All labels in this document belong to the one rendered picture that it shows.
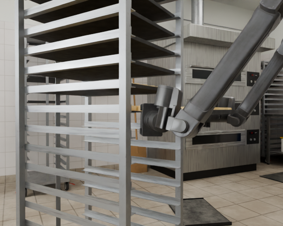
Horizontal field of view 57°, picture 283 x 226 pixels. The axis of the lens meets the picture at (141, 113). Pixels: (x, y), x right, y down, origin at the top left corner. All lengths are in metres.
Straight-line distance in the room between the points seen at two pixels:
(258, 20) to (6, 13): 3.59
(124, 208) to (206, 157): 2.89
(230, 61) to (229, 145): 3.34
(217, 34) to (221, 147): 1.53
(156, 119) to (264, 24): 0.35
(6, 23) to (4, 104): 1.05
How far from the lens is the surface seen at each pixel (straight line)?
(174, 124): 0.66
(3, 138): 3.84
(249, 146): 4.33
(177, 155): 1.30
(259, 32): 0.70
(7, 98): 3.82
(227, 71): 0.68
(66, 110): 1.12
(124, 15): 0.94
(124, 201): 0.94
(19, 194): 1.39
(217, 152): 3.88
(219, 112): 0.91
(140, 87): 1.00
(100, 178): 1.03
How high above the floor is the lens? 0.96
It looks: 1 degrees down
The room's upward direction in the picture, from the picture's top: straight up
